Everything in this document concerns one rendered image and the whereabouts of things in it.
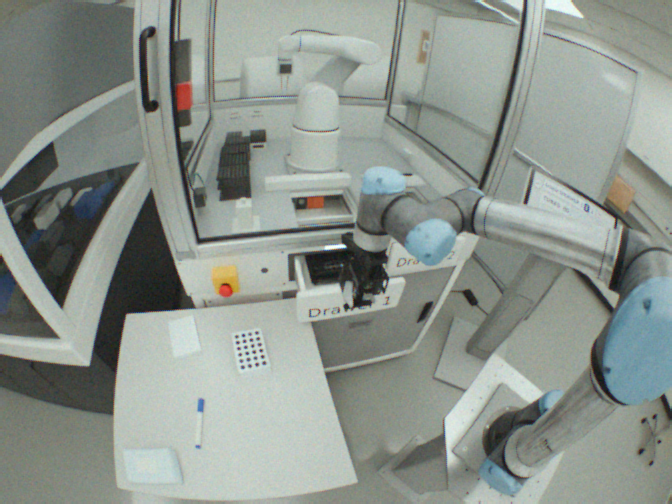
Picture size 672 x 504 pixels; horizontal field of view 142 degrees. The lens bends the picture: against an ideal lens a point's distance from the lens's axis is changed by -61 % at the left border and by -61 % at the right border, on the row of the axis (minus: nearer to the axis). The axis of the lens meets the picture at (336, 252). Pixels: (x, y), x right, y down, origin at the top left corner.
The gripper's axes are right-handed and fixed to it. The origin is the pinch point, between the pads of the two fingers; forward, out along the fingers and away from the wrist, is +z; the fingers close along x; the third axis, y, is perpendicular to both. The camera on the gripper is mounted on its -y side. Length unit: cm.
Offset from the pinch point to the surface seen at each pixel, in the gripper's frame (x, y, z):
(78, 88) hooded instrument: -80, -42, -56
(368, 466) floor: 10, 38, 91
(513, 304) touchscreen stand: 92, -3, 36
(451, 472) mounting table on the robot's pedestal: 12, 51, 15
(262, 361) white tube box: -25.5, 8.5, 10.8
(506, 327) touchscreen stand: 96, 1, 52
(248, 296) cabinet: -27.8, -17.5, 15.2
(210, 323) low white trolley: -40.2, -7.9, 14.4
